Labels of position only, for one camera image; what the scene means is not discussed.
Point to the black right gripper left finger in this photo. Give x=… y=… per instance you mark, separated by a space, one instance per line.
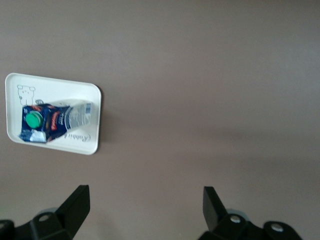
x=72 y=210

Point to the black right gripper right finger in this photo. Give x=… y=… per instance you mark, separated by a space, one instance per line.
x=215 y=215

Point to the cream rabbit print tray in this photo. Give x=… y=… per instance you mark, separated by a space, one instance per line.
x=62 y=87

